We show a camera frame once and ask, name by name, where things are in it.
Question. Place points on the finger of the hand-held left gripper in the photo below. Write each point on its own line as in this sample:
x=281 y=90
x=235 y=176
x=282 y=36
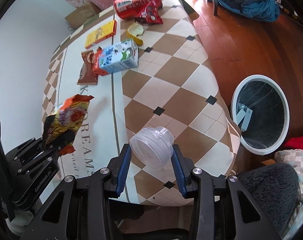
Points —
x=55 y=142
x=22 y=148

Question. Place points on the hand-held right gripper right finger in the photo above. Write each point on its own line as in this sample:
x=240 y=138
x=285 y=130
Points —
x=177 y=173

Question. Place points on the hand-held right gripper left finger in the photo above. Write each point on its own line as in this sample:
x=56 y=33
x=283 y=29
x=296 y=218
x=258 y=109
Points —
x=124 y=166

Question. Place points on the orange noodle packet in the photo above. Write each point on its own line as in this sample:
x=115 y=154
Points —
x=66 y=116

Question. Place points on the clear plastic cup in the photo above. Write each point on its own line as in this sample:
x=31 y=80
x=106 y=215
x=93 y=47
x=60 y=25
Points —
x=149 y=147

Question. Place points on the white round bin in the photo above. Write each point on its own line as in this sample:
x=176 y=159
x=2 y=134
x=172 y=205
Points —
x=234 y=97

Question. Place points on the brown snack wrapper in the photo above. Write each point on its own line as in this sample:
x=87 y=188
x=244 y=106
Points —
x=86 y=76

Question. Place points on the red orange snack wrapper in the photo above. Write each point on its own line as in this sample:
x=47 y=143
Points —
x=96 y=67

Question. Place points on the grey carton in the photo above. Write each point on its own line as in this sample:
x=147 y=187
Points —
x=244 y=117

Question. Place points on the grey fuzzy cushion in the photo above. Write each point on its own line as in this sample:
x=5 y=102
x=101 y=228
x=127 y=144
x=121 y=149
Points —
x=271 y=192

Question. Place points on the brown checkered tablecloth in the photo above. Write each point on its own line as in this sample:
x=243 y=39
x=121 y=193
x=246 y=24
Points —
x=171 y=75

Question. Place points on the blue white milk carton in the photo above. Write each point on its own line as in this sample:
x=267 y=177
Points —
x=117 y=56

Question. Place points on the black bin liner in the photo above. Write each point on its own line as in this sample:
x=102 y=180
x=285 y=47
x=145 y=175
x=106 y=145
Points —
x=265 y=112

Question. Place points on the yellow orange flat box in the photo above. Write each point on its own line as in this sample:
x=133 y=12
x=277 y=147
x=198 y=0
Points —
x=100 y=34

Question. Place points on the pale checked cushion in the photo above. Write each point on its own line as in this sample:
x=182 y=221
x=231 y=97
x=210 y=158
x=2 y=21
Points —
x=301 y=162

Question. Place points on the red cloth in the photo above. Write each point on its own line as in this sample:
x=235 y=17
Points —
x=299 y=142

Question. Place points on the yellow fruit peel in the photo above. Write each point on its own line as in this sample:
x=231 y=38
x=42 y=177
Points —
x=136 y=28
x=137 y=40

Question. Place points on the brown cardboard box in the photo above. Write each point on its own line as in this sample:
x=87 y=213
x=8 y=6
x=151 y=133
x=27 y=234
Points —
x=82 y=12

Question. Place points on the red cookie packet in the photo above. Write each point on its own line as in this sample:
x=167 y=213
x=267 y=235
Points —
x=151 y=13

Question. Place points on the red snack bag white label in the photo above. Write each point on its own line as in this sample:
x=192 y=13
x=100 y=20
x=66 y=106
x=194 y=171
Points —
x=131 y=7

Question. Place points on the blue jacket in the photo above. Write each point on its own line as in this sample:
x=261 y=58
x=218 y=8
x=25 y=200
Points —
x=261 y=7

